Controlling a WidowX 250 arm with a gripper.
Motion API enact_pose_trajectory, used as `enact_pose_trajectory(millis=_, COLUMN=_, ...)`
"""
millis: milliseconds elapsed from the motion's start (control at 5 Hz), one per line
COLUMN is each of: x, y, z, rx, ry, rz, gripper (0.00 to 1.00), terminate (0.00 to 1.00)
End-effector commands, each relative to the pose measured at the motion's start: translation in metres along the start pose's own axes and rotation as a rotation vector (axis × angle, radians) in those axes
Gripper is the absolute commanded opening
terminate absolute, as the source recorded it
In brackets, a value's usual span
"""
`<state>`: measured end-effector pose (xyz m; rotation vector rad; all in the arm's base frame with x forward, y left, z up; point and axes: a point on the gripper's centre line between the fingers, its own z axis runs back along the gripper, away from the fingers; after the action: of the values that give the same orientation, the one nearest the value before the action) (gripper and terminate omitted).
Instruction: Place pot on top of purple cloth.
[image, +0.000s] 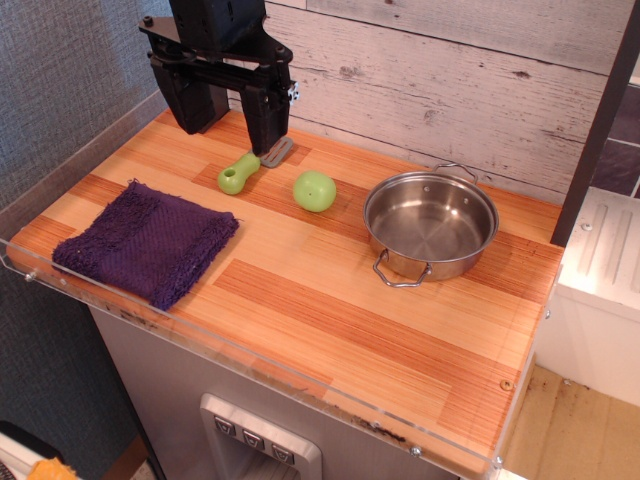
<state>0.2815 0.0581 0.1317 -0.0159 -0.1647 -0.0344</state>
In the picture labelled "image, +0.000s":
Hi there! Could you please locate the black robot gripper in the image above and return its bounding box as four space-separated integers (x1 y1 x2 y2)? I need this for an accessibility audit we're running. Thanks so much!
139 1 300 154

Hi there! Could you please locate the stainless steel pot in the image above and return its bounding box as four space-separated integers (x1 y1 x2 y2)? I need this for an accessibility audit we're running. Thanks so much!
363 162 499 288

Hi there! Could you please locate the purple cloth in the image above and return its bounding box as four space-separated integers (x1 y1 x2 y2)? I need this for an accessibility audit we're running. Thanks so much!
52 181 239 311

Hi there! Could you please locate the green toy apple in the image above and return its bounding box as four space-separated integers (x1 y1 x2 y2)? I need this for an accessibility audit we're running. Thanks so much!
293 170 337 213

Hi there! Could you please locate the grey toy fridge cabinet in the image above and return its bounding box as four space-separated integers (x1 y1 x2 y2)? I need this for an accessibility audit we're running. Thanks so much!
90 308 453 479

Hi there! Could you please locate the silver dispenser panel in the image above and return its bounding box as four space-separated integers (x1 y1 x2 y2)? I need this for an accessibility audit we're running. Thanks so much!
200 393 323 479

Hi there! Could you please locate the yellow object at corner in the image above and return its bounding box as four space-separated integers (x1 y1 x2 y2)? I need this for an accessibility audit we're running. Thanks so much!
26 458 78 480

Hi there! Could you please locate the white toy sink unit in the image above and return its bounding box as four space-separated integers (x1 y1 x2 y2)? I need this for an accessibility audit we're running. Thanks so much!
534 188 639 405

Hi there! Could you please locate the green handled grey spatula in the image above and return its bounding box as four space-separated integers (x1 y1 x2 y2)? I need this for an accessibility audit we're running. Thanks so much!
217 137 294 195

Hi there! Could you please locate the clear acrylic guard rail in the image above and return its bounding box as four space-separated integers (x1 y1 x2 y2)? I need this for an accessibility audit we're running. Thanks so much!
1 112 562 479

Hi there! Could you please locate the dark right shelf post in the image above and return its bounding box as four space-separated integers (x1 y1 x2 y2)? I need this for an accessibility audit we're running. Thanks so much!
550 0 639 247

